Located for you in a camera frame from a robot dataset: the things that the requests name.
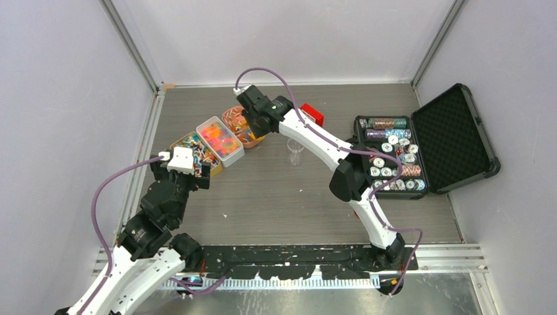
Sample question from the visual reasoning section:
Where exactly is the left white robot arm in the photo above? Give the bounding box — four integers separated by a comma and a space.
56, 147, 210, 314

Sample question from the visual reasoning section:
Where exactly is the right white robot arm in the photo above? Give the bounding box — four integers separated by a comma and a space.
233, 85, 405, 270

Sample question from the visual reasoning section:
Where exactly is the yellow tray of wrapped candies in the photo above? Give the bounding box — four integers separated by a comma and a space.
170, 131, 223, 177

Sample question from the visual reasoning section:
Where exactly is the white tray of gummy candies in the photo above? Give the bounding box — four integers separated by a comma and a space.
196, 116, 245, 168

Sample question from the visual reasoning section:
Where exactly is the pink tray of lollipops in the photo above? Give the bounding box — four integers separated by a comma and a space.
221, 106, 265, 149

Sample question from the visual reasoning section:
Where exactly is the red toy brick block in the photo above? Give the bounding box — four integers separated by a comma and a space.
300, 103, 324, 127

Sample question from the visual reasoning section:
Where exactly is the clear plastic jar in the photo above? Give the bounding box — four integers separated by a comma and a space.
286, 138, 305, 166

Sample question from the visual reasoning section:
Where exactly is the black poker chip case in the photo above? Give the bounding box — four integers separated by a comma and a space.
348, 83, 501, 200

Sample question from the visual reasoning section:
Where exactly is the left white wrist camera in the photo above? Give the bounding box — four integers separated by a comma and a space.
158, 146, 194, 175

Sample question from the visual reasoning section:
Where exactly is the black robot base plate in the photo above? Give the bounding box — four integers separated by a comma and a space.
183, 245, 412, 280

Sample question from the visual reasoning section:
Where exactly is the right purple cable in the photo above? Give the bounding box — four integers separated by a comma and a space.
234, 67, 424, 297

